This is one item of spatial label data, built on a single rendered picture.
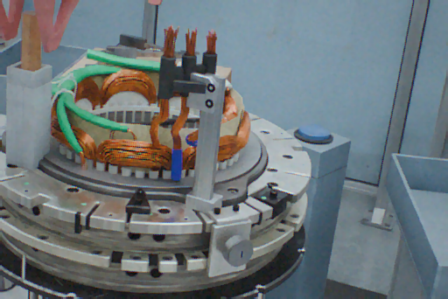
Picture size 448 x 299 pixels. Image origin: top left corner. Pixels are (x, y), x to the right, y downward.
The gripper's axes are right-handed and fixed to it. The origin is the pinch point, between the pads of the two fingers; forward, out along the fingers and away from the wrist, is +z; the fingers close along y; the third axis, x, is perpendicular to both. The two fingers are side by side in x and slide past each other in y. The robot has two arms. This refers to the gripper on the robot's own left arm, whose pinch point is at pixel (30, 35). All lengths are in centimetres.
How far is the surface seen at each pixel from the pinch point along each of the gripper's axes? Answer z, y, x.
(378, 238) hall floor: 132, -7, 214
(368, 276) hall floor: 131, -2, 185
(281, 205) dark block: 11.8, 22.1, 6.8
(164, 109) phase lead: 2.3, 13.9, -1.3
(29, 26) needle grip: -1.0, 0.4, -0.6
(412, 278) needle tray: 22.5, 32.9, 19.6
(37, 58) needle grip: 1.7, 0.9, -0.2
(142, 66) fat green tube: 6.7, 2.0, 15.9
